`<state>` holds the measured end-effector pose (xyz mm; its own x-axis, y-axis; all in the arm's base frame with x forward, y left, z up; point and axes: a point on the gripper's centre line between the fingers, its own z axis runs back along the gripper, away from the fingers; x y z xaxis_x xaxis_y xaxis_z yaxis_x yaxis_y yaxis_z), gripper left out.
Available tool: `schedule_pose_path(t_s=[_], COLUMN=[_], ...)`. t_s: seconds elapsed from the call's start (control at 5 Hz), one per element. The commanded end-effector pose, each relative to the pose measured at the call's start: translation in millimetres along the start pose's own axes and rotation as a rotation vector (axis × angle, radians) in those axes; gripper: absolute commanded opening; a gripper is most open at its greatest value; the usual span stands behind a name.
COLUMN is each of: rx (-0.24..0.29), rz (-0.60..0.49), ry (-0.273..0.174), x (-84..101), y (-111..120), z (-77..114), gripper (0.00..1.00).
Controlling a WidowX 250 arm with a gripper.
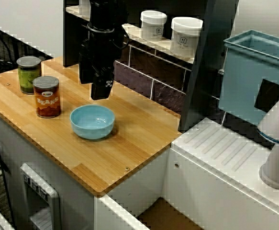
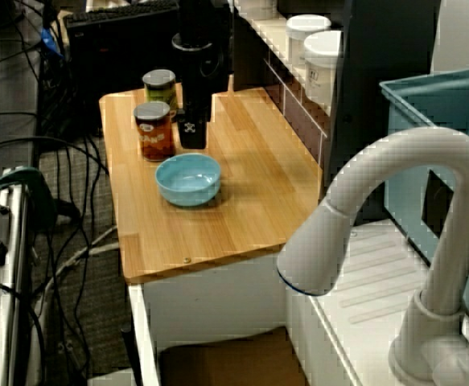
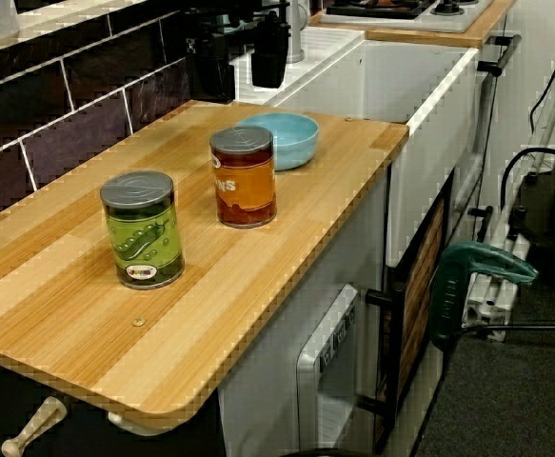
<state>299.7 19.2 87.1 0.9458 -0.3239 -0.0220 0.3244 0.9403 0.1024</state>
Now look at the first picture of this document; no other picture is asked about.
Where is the teal plastic bin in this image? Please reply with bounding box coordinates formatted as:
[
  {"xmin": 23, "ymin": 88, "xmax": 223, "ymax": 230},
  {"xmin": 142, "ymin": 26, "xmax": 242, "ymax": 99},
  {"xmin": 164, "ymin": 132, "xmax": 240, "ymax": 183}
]
[{"xmin": 219, "ymin": 30, "xmax": 279, "ymax": 125}]

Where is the dark tile backsplash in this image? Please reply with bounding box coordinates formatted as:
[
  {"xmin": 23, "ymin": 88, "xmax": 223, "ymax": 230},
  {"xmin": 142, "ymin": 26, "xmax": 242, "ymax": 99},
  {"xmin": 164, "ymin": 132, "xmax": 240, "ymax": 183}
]
[{"xmin": 112, "ymin": 43, "xmax": 226, "ymax": 125}]

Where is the white sink unit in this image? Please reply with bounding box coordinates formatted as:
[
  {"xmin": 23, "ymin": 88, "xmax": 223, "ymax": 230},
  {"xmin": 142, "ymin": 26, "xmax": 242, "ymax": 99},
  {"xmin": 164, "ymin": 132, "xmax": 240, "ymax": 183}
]
[{"xmin": 95, "ymin": 117, "xmax": 279, "ymax": 230}]

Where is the white labelled plastic jar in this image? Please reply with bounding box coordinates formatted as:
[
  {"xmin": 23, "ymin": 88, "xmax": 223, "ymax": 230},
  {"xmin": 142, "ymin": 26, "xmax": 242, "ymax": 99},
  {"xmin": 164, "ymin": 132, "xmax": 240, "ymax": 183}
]
[
  {"xmin": 140, "ymin": 10, "xmax": 167, "ymax": 42},
  {"xmin": 170, "ymin": 16, "xmax": 204, "ymax": 58}
]

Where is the cream shelf board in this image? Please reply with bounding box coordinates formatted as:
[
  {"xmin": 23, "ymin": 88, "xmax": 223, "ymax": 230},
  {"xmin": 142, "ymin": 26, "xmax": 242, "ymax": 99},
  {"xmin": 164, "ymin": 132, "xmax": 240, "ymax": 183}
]
[{"xmin": 66, "ymin": 6, "xmax": 195, "ymax": 64}]

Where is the black kitchen hutch frame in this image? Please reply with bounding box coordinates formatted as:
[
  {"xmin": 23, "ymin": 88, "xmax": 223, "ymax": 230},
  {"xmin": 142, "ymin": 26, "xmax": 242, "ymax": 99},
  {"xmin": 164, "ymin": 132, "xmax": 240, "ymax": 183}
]
[{"xmin": 62, "ymin": 0, "xmax": 240, "ymax": 132}]

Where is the orange beans can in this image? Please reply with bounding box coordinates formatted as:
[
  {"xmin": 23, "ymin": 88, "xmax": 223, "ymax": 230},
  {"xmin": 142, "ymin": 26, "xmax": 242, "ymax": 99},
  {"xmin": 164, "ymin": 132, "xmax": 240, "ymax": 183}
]
[{"xmin": 33, "ymin": 76, "xmax": 62, "ymax": 119}]

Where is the light blue bowl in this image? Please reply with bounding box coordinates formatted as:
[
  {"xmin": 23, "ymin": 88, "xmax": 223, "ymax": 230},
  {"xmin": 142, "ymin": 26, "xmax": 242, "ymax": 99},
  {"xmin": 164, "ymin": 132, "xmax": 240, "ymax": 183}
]
[{"xmin": 69, "ymin": 104, "xmax": 116, "ymax": 140}]

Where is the green vegetable can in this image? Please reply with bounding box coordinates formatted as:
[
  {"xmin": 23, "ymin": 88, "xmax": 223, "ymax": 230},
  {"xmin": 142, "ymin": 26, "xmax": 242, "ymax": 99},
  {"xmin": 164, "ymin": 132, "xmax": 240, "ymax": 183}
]
[{"xmin": 16, "ymin": 56, "xmax": 42, "ymax": 94}]

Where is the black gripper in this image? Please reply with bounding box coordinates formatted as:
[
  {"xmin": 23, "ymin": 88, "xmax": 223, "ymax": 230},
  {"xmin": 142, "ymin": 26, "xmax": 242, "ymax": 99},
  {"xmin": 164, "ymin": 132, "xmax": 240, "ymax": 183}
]
[{"xmin": 79, "ymin": 30, "xmax": 127, "ymax": 101}]

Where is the plain white jar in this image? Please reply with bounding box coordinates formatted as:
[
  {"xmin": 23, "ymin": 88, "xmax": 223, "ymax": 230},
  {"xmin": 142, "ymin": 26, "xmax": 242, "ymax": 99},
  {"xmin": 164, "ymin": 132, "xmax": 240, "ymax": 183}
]
[{"xmin": 78, "ymin": 0, "xmax": 91, "ymax": 15}]

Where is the black rectangular plate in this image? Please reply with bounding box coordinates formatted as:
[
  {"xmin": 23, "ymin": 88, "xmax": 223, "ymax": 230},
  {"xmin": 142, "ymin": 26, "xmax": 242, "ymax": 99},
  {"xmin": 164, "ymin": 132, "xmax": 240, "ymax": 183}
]
[{"xmin": 254, "ymin": 79, "xmax": 279, "ymax": 113}]

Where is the white counter cabinet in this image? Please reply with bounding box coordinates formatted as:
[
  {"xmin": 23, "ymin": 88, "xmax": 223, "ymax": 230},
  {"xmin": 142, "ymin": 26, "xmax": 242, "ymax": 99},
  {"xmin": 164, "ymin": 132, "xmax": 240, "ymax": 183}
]
[{"xmin": 0, "ymin": 105, "xmax": 171, "ymax": 230}]

